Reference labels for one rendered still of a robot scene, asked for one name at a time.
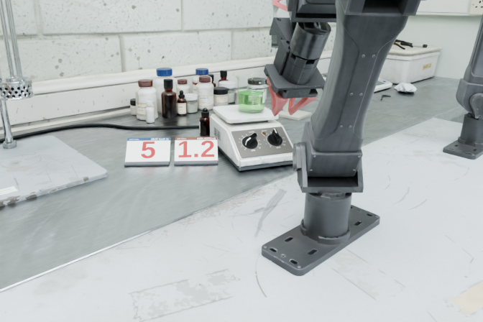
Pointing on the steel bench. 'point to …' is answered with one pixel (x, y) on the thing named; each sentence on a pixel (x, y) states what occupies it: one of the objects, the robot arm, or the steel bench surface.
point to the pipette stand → (293, 113)
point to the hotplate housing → (221, 131)
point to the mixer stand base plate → (43, 169)
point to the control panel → (264, 148)
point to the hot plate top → (230, 113)
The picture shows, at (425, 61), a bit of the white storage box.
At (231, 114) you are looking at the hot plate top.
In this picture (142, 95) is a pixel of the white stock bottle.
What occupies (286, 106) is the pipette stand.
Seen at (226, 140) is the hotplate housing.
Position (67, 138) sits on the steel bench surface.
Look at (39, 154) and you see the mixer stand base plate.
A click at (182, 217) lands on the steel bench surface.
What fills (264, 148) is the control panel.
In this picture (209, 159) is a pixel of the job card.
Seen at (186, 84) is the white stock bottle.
